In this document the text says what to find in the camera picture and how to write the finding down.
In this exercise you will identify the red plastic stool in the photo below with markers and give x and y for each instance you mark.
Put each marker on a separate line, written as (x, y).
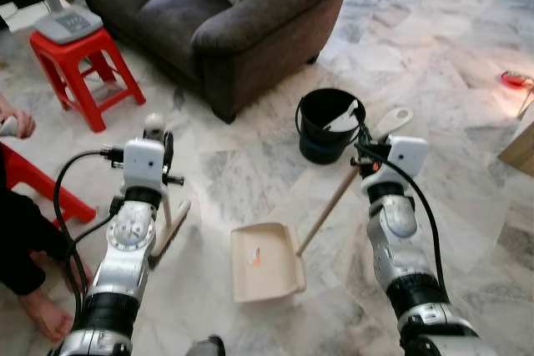
(58, 54)
(42, 185)

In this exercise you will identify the dark grey fabric sofa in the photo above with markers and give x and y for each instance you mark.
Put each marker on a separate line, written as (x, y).
(250, 39)

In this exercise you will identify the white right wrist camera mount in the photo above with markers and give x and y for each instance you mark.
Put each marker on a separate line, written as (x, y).
(407, 156)

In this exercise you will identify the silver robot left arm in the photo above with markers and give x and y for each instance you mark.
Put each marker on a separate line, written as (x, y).
(129, 235)

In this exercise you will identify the white card piece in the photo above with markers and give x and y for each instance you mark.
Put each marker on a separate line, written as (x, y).
(342, 121)

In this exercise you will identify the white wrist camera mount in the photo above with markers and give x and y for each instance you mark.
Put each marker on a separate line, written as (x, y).
(407, 156)
(143, 164)

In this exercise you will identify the black plastic bucket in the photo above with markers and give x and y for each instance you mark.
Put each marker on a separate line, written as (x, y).
(321, 118)

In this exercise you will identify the person's hand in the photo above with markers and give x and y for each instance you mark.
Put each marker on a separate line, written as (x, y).
(21, 118)

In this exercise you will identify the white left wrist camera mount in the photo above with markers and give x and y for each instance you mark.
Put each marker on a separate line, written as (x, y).
(143, 164)

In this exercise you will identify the large red dish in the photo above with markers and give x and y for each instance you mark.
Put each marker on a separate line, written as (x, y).
(517, 79)

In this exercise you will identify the person's leg black trousers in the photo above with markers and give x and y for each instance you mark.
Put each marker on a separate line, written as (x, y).
(21, 239)

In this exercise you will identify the light wood cabinet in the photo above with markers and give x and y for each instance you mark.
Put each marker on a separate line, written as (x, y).
(519, 154)

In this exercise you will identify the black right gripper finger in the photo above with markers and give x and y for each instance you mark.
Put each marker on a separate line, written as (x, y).
(365, 135)

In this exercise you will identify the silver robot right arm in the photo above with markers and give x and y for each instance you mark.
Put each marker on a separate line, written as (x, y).
(399, 223)

